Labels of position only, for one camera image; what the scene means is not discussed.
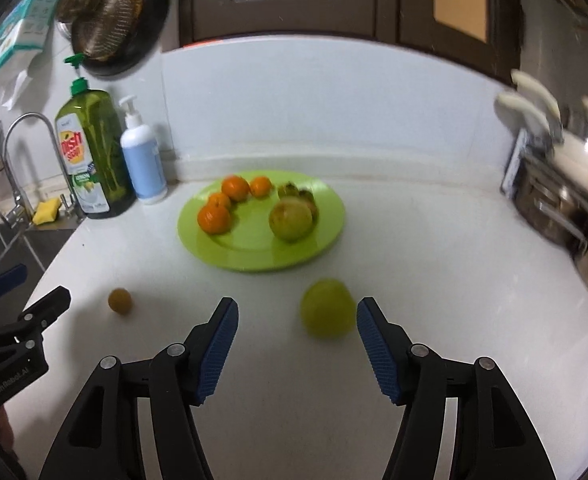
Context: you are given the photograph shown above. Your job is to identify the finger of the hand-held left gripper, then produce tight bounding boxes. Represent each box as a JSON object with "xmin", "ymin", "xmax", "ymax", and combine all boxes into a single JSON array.
[
  {"xmin": 0, "ymin": 286, "xmax": 72, "ymax": 357},
  {"xmin": 0, "ymin": 263, "xmax": 28, "ymax": 312}
]

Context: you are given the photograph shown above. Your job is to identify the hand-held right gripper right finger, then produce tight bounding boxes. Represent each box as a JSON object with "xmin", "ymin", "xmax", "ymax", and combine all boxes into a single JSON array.
[{"xmin": 356, "ymin": 296, "xmax": 557, "ymax": 480}]

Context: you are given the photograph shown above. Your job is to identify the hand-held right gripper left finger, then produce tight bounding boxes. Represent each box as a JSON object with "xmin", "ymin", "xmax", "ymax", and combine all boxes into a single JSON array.
[{"xmin": 38, "ymin": 297, "xmax": 239, "ymax": 480}]

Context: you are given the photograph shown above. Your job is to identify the large green apple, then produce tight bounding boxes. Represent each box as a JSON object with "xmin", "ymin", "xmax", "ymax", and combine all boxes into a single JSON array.
[{"xmin": 300, "ymin": 279, "xmax": 357, "ymax": 339}]

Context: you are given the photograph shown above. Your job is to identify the green plate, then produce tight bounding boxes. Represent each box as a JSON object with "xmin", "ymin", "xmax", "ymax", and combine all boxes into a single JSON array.
[{"xmin": 177, "ymin": 170, "xmax": 347, "ymax": 274}]

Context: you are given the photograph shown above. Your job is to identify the person's left hand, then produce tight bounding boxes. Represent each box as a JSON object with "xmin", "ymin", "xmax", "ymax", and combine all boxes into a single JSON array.
[{"xmin": 0, "ymin": 404, "xmax": 15, "ymax": 462}]

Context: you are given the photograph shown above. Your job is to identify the steel sink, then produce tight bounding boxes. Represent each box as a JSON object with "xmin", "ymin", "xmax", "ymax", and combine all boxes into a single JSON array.
[{"xmin": 0, "ymin": 224, "xmax": 77, "ymax": 312}]

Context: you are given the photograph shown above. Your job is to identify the small yellow-brown fruit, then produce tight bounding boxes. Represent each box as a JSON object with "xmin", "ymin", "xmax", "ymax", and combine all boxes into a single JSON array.
[{"xmin": 107, "ymin": 288, "xmax": 133, "ymax": 316}]

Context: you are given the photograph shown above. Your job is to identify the yellow sponge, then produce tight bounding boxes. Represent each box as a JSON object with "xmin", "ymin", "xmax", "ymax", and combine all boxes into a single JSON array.
[{"xmin": 32, "ymin": 198, "xmax": 61, "ymax": 225}]

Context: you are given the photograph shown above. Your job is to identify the green dish soap bottle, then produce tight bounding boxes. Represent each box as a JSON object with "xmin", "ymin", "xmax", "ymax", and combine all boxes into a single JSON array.
[{"xmin": 54, "ymin": 54, "xmax": 137, "ymax": 220}]

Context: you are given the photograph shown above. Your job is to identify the gooseneck steel faucet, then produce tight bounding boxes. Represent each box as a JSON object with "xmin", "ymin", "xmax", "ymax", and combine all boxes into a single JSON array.
[{"xmin": 2, "ymin": 112, "xmax": 87, "ymax": 224}]

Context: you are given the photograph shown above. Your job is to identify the white pump bottle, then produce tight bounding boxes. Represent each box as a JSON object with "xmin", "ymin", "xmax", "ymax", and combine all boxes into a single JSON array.
[{"xmin": 118, "ymin": 95, "xmax": 169, "ymax": 205}]

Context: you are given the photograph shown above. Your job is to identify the white pot rack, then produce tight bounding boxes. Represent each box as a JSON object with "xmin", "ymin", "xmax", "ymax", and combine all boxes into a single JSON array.
[{"xmin": 499, "ymin": 129, "xmax": 531, "ymax": 199}]

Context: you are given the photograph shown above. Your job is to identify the paper towel pack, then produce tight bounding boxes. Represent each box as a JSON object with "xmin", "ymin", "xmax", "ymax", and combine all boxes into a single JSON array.
[{"xmin": 0, "ymin": 0, "xmax": 70, "ymax": 87}]

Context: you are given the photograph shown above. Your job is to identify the brass colander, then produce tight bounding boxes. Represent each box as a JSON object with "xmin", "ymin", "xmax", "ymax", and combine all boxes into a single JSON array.
[{"xmin": 70, "ymin": 0, "xmax": 138, "ymax": 59}]

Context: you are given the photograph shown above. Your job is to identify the brass ladle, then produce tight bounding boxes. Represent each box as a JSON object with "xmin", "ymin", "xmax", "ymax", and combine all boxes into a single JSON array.
[{"xmin": 56, "ymin": 0, "xmax": 100, "ymax": 24}]

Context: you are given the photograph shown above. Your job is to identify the black frying pan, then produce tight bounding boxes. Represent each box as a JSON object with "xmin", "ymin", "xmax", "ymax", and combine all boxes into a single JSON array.
[{"xmin": 58, "ymin": 0, "xmax": 171, "ymax": 79}]

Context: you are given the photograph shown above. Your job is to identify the steel pot with cream handle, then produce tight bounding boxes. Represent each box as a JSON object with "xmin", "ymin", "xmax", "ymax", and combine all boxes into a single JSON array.
[{"xmin": 510, "ymin": 70, "xmax": 588, "ymax": 147}]

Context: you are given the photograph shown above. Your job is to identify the dark wooden window frame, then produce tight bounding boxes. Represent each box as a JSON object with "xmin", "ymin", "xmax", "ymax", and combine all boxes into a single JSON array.
[{"xmin": 178, "ymin": 0, "xmax": 521, "ymax": 84}]

